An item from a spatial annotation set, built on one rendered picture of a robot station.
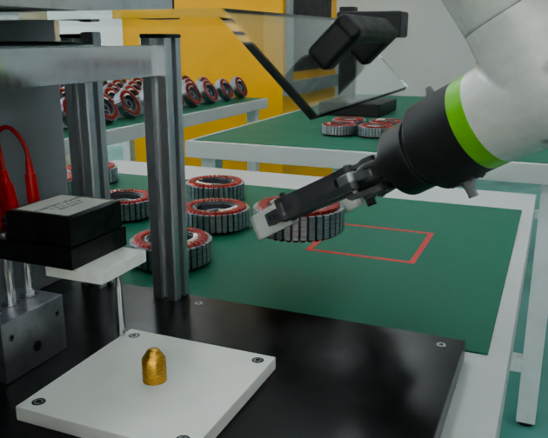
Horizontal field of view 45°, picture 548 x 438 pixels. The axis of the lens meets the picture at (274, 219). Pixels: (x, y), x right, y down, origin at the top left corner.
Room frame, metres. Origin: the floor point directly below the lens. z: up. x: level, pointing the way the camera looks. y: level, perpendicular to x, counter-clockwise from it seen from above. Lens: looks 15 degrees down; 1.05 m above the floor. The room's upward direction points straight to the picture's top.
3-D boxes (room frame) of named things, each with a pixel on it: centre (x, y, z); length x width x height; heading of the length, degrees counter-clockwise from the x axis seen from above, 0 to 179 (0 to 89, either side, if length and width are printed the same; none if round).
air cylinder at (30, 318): (0.54, 0.23, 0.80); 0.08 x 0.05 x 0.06; 157
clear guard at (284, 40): (0.54, 0.08, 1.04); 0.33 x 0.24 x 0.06; 67
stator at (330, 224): (0.79, -0.03, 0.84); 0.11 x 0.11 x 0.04
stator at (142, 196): (1.11, 0.26, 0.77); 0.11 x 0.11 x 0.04
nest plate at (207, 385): (0.48, 0.10, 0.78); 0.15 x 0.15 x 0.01; 67
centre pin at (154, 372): (0.48, 0.10, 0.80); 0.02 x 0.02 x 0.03
